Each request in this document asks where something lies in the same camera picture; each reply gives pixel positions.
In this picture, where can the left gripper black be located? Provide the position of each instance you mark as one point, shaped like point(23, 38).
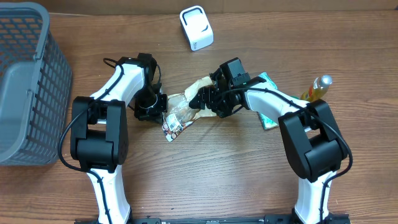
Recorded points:
point(155, 114)

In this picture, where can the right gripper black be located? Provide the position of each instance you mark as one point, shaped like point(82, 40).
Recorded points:
point(209, 98)

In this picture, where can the brown white snack bag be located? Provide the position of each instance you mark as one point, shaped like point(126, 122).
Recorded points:
point(179, 115)

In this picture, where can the teal tissue packet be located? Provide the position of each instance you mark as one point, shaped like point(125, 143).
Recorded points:
point(265, 76)

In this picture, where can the small teal carton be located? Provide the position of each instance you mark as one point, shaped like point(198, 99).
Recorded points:
point(266, 122)

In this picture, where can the yellow dish soap bottle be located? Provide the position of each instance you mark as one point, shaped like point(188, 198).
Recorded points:
point(318, 89)

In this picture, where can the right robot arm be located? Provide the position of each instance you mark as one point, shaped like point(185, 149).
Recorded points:
point(313, 143)

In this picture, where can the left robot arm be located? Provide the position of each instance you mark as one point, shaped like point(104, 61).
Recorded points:
point(99, 135)

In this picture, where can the grey plastic shopping basket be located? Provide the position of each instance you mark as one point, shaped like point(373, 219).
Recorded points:
point(36, 82)

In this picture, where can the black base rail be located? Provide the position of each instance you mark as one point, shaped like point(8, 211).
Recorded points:
point(211, 220)

